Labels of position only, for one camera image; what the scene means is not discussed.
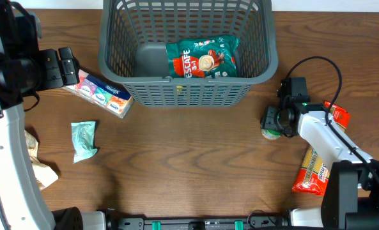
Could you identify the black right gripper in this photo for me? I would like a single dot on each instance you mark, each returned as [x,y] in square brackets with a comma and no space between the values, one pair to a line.
[270,118]

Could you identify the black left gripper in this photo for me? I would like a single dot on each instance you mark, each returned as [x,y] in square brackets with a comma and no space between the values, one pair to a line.
[57,68]

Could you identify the green lidded jar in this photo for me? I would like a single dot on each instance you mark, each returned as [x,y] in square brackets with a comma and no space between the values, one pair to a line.
[270,134]

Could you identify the colourful Kleenex tissue multipack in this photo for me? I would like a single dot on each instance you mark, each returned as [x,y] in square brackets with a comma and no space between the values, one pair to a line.
[106,96]

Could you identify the red yellow spaghetti packet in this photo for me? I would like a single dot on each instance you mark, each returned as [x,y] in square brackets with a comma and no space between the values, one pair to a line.
[313,175]

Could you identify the mint green tissue packet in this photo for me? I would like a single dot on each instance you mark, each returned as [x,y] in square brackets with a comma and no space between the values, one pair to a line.
[83,140]

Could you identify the grey plastic slatted basket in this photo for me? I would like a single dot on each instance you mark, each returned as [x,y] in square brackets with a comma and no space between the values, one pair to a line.
[133,40]

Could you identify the green Nescafe coffee bag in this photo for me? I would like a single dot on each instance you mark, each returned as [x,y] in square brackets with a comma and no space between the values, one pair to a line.
[203,57]

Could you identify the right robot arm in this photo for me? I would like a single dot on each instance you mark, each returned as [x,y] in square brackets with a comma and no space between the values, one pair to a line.
[351,199]

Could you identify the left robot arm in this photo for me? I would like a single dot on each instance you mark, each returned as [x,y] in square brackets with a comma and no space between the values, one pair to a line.
[26,70]

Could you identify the brown white snack bag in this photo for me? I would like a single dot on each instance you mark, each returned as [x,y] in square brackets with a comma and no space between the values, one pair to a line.
[44,174]

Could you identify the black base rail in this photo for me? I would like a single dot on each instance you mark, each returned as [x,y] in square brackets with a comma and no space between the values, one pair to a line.
[255,220]

